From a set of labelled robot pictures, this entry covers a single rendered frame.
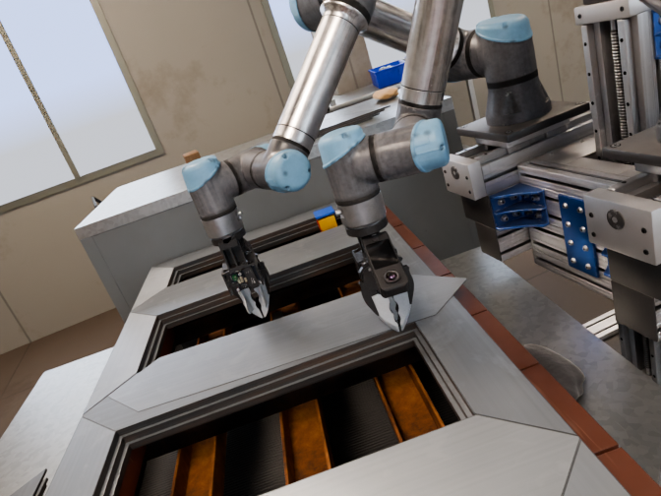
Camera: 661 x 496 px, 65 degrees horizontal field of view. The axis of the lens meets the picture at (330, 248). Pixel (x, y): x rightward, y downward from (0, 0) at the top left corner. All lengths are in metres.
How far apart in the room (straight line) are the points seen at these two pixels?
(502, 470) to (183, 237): 1.36
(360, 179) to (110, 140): 3.32
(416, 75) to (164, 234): 1.15
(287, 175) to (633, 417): 0.68
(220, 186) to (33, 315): 3.53
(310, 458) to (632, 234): 0.66
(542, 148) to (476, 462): 0.86
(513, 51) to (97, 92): 3.16
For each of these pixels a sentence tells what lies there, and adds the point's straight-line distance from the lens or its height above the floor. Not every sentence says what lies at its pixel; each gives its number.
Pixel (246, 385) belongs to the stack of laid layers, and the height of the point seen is 0.85.
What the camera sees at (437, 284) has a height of 0.86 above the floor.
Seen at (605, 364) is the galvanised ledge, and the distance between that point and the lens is 1.08.
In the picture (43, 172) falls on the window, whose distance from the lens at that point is 4.12.
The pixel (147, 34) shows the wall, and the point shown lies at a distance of 4.03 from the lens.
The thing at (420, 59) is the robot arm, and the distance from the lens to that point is 0.89.
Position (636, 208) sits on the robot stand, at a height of 0.99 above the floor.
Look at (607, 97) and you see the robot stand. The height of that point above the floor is 1.07.
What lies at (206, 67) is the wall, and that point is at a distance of 4.02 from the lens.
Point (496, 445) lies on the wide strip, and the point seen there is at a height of 0.85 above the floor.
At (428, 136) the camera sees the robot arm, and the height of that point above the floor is 1.18.
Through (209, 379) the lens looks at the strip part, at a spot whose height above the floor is 0.85.
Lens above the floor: 1.35
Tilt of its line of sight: 21 degrees down
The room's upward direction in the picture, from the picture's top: 19 degrees counter-clockwise
